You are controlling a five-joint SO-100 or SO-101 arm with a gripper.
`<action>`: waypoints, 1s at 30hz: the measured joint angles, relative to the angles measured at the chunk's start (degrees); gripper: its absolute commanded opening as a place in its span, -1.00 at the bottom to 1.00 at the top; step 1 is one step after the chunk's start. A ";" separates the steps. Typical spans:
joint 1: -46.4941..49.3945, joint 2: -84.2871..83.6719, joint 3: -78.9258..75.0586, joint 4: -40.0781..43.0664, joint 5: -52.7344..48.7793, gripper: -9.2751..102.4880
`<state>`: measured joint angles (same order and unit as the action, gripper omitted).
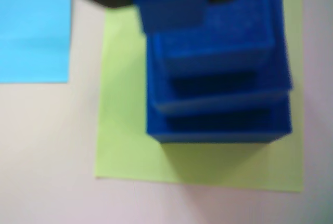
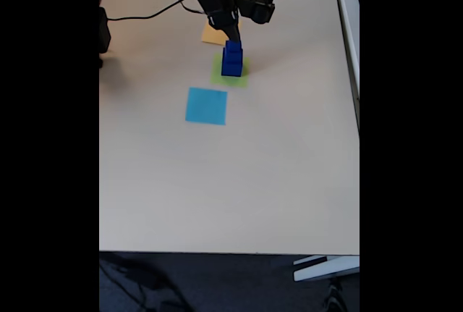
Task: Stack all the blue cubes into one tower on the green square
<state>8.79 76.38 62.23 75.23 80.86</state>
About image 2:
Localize large blue cube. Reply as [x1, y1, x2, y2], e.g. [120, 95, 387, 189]
[221, 57, 245, 77]

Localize orange paper square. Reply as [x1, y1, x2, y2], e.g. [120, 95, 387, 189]
[200, 19, 227, 45]

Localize green paper square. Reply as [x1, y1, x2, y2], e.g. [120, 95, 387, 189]
[210, 54, 251, 89]

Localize light blue paper square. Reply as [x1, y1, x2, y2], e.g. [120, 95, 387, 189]
[184, 86, 229, 126]

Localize white neighbouring table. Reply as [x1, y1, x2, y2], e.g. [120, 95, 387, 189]
[331, 0, 360, 132]

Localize white table leg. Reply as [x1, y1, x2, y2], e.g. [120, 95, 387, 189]
[292, 255, 360, 282]

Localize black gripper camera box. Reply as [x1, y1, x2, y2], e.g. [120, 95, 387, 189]
[233, 0, 276, 25]

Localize black floor cable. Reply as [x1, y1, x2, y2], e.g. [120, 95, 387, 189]
[99, 253, 191, 312]

